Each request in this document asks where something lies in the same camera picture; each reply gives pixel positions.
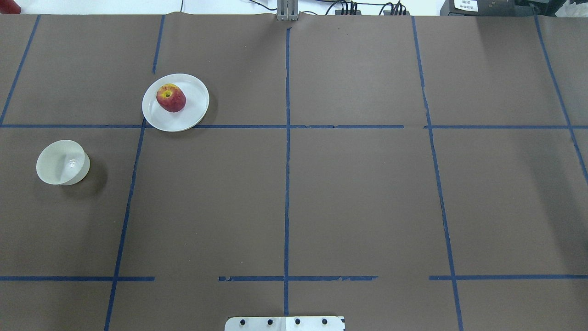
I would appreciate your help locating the red yellow apple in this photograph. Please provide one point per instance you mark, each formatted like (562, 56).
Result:
(171, 98)

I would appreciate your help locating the white round plate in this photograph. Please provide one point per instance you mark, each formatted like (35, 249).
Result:
(194, 110)

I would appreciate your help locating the white plastic bowl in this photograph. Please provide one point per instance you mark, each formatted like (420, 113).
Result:
(63, 163)

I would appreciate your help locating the black power strip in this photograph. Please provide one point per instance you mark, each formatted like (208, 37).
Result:
(348, 7)

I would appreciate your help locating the black box with label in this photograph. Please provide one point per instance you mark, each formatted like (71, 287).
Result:
(485, 8)

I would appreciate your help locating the red object at corner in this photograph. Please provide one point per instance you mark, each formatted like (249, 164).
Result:
(8, 7)

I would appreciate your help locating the grey metal camera post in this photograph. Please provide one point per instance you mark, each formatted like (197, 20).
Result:
(287, 10)

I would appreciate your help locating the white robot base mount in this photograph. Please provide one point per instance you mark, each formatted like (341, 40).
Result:
(286, 323)

